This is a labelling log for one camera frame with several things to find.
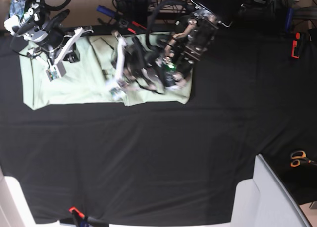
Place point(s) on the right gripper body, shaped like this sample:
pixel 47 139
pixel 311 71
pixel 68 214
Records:
pixel 49 50

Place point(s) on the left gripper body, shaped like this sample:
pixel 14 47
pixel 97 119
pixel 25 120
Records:
pixel 136 72

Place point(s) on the light green T-shirt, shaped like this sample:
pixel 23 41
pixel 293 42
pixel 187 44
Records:
pixel 84 81

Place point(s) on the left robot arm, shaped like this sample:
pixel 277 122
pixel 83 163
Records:
pixel 168 64

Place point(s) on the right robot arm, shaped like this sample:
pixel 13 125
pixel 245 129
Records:
pixel 40 23

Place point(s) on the red black clamp top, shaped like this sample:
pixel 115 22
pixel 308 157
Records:
pixel 132 26

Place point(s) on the red black clamp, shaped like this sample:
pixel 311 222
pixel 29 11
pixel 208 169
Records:
pixel 295 46
pixel 132 26

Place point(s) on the black table cloth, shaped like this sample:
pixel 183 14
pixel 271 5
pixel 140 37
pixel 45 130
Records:
pixel 167 164

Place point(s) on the red clamp bottom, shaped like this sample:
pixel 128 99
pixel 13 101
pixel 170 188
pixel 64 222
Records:
pixel 82 220

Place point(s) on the red black clamp right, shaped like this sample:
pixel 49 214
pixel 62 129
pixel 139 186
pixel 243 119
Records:
pixel 295 46

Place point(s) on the blue handled clamp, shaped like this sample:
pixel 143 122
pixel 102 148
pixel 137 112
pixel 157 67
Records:
pixel 106 11

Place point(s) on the white table frame left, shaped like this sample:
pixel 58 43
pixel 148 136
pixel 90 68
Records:
pixel 14 210

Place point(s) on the white table frame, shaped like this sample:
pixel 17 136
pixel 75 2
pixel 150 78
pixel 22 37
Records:
pixel 14 210
pixel 263 201

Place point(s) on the white table frame right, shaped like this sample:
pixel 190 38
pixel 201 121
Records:
pixel 263 201

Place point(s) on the orange handled scissors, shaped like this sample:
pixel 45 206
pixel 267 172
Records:
pixel 300 158

